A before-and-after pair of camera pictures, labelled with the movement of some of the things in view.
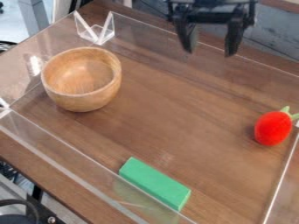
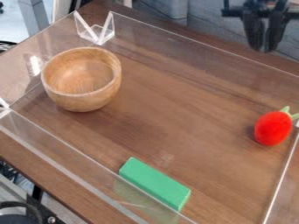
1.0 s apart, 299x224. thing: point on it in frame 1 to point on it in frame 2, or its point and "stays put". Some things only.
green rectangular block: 155,183 stays put
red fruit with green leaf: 274,127 stays put
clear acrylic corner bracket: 96,34 stays put
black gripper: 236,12 to 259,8
